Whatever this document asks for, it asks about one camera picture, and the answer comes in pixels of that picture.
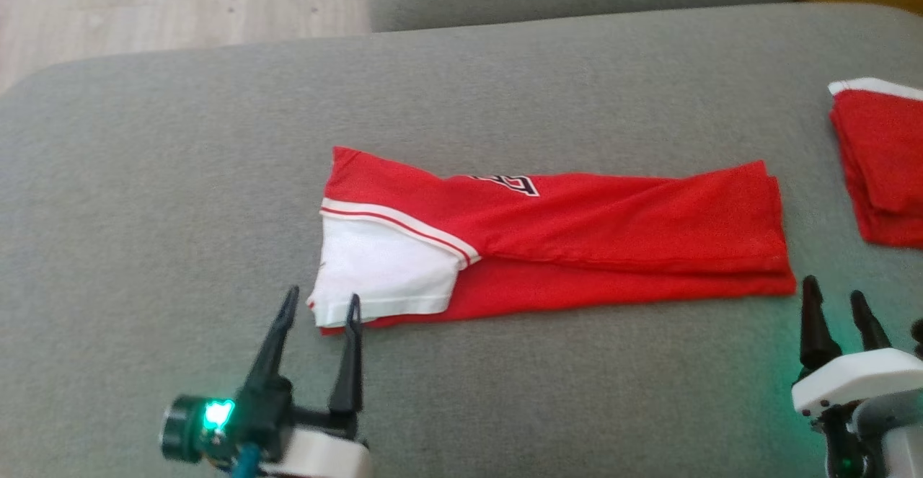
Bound large grey sofa seat cushion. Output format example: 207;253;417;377
0;2;923;478

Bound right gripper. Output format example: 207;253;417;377
790;275;923;478

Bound red jersey with white sleeves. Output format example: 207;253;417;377
306;146;798;337

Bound red white mesh shorts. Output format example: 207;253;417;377
827;77;923;249

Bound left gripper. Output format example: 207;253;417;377
159;285;373;478

